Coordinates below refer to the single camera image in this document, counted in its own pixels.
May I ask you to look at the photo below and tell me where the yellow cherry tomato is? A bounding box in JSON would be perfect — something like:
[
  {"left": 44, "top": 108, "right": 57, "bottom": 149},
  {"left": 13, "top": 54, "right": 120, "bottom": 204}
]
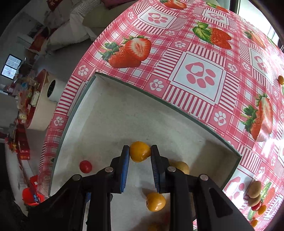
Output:
[
  {"left": 146, "top": 192, "right": 166, "bottom": 212},
  {"left": 130, "top": 141, "right": 151, "bottom": 163},
  {"left": 250, "top": 219, "right": 258, "bottom": 228}
]

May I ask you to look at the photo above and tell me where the brown longan in tray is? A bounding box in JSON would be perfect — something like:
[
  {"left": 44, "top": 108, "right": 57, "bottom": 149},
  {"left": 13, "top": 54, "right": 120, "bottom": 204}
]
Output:
[{"left": 170, "top": 161, "right": 190, "bottom": 175}]

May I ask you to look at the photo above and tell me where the small red cherry tomato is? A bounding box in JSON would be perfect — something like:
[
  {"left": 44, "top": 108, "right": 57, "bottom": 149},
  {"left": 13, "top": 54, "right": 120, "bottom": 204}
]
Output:
[{"left": 79, "top": 160, "right": 92, "bottom": 174}]

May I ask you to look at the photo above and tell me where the white shallow tray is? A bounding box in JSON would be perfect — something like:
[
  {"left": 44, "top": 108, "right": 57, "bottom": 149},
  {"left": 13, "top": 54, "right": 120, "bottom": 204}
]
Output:
[{"left": 48, "top": 72, "right": 243, "bottom": 231}]

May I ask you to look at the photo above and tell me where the brown kiwi berry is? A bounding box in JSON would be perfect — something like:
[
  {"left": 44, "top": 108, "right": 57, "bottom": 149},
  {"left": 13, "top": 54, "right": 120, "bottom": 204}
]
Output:
[
  {"left": 247, "top": 181, "right": 261, "bottom": 198},
  {"left": 247, "top": 194, "right": 261, "bottom": 207}
]

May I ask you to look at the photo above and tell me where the orange cherry tomato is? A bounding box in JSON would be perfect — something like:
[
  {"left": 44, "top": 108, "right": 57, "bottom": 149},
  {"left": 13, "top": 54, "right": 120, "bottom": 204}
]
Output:
[
  {"left": 258, "top": 205, "right": 267, "bottom": 215},
  {"left": 278, "top": 76, "right": 284, "bottom": 86}
]

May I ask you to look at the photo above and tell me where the white cylindrical device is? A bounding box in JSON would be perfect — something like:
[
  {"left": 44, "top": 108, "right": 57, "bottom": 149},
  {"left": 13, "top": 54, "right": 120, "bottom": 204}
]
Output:
[{"left": 47, "top": 79, "right": 66, "bottom": 103}]

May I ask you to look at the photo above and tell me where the strawberry pattern pink tablecloth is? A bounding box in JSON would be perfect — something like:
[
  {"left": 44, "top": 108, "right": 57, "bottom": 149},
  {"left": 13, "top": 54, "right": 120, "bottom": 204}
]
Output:
[{"left": 38, "top": 1, "right": 283, "bottom": 230}]

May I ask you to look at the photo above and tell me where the orange cherry tomato far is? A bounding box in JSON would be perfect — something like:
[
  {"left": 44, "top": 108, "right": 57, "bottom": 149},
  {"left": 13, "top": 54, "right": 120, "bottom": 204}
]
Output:
[{"left": 278, "top": 76, "right": 284, "bottom": 86}]

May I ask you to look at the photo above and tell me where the olive green sofa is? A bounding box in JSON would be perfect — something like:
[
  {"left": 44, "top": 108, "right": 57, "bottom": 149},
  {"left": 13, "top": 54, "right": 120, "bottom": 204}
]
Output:
[{"left": 82, "top": 1, "right": 137, "bottom": 41}]

